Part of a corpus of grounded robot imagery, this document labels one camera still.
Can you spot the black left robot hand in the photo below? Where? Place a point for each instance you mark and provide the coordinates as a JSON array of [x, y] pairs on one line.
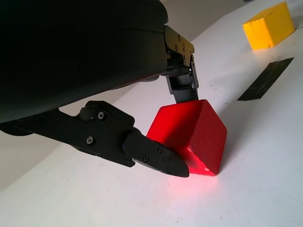
[[71, 52]]

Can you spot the red wooden block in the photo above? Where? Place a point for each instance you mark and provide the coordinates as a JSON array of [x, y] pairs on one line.
[[203, 134]]

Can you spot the yellow wooden block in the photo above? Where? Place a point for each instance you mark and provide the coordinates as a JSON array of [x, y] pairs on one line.
[[270, 26]]

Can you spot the black tape strip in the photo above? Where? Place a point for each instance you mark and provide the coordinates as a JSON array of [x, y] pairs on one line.
[[266, 79]]

